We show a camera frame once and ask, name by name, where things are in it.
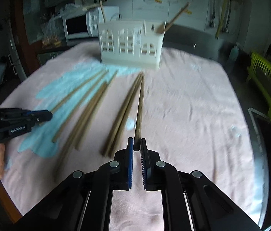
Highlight wooden chopstick long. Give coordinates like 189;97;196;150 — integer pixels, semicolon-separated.
53;81;108;182
57;81;108;165

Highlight cream house-shaped utensil holder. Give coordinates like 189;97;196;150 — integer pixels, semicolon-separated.
97;20;166;69

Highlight clear plastic bottle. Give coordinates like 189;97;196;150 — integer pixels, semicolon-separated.
228;42;239;62

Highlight white microwave oven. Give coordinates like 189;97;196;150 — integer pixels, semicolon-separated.
62;6;121;40

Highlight wooden chopstick group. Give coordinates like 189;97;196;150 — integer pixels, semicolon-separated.
107;73;143;159
156;2;191;34
101;71;142;157
133;75;145;152

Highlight pink towel with blue whale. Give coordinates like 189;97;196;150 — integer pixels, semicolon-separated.
2;43;259;230

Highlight plastic bag with oranges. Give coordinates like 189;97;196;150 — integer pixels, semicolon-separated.
41;15;65;47

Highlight wooden chopstick short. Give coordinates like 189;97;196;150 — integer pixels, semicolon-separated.
71;70;118;151

